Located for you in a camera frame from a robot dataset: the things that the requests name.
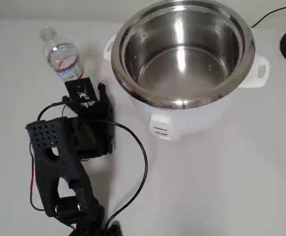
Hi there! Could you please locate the black wrist camera board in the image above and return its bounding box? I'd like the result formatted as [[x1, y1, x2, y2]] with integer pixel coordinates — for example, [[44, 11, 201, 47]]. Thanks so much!
[[64, 76, 96, 104]]

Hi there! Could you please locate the red servo wire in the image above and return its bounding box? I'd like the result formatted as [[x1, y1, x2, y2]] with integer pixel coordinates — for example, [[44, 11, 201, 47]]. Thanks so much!
[[29, 143, 44, 211]]

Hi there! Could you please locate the thin black cable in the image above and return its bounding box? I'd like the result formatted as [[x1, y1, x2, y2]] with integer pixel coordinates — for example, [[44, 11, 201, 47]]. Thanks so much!
[[252, 1, 286, 28]]

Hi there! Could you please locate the stainless steel inner pot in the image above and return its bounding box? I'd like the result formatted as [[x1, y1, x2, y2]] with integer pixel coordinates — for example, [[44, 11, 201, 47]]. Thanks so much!
[[119, 0, 246, 106]]

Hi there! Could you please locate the white electric rice cooker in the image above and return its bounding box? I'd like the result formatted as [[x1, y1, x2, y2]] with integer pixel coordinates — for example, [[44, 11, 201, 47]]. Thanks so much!
[[103, 0, 271, 141]]

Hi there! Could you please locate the clear plastic water bottle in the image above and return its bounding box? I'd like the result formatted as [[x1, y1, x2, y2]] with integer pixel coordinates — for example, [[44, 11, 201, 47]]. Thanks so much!
[[39, 27, 86, 83]]

